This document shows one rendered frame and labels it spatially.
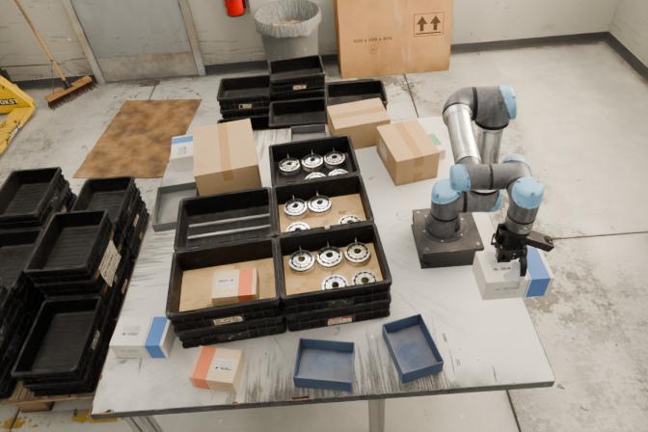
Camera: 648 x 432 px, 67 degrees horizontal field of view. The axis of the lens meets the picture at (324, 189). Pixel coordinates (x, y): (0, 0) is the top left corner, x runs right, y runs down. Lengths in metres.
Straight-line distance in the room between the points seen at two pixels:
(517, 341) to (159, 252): 1.53
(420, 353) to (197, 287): 0.87
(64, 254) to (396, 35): 3.25
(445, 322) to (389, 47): 3.18
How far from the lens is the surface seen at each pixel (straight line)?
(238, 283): 1.84
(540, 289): 1.64
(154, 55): 5.10
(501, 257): 1.52
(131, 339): 1.98
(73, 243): 2.90
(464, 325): 1.96
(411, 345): 1.89
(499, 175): 1.42
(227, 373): 1.81
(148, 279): 2.25
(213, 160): 2.40
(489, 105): 1.72
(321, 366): 1.85
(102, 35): 5.15
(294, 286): 1.89
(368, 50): 4.66
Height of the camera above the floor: 2.34
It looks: 42 degrees down
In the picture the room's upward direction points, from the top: 5 degrees counter-clockwise
